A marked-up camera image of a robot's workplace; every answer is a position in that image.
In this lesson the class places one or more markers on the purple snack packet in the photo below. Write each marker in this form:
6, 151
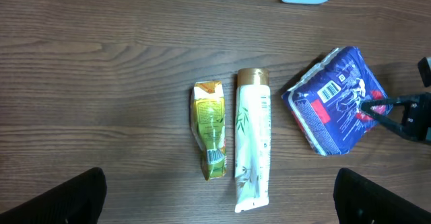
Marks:
326, 101

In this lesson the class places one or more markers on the green tea packet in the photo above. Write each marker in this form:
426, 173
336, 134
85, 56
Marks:
208, 127

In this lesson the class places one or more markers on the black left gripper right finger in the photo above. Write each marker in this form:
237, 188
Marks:
359, 200

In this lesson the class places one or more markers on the white cosmetic tube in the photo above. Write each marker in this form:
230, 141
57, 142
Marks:
252, 127

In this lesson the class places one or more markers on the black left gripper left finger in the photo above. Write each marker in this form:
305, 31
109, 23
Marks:
78, 200

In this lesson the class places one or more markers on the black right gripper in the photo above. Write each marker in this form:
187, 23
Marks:
415, 121

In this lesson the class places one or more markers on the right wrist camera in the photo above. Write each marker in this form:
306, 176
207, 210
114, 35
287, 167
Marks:
425, 71

